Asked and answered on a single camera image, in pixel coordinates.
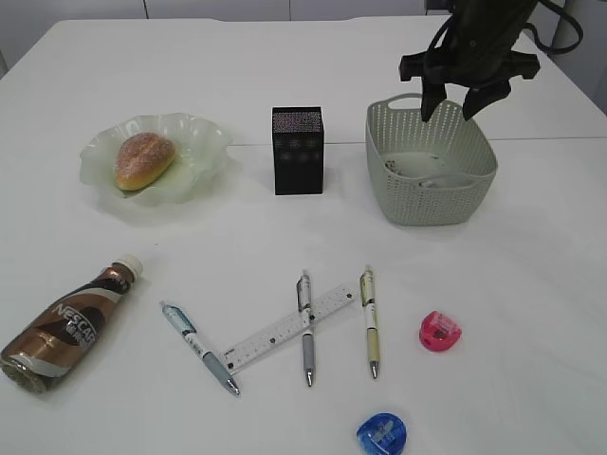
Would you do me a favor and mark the black mesh pen holder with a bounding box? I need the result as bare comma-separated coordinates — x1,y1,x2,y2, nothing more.
271,106,324,195

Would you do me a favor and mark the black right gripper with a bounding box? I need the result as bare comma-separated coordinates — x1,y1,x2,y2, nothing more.
399,0,540,122

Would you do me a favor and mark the blue grey ballpoint pen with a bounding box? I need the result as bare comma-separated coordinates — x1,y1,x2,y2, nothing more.
159,300,241,397

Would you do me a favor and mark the green plastic woven basket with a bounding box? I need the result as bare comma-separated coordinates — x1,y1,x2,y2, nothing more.
365,93,498,227

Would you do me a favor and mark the olive green ballpoint pen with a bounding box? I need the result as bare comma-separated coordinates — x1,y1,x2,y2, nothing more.
359,264,380,379

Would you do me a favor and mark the blue pencil sharpener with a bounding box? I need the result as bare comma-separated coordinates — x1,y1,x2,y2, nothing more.
357,412,407,455

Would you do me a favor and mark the clear plastic ruler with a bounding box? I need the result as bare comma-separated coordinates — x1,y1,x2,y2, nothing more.
220,283,359,373

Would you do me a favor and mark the pink pencil sharpener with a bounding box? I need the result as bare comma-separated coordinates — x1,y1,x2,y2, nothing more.
418,311,462,353

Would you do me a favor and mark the brown Nescafe coffee bottle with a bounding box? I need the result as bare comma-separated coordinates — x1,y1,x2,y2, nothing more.
1,254,143,393

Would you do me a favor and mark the green wavy glass plate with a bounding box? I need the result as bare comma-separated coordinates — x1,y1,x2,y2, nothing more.
79,113,231,207

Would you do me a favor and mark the sugared bread roll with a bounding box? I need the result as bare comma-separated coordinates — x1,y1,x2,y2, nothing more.
114,133,176,191

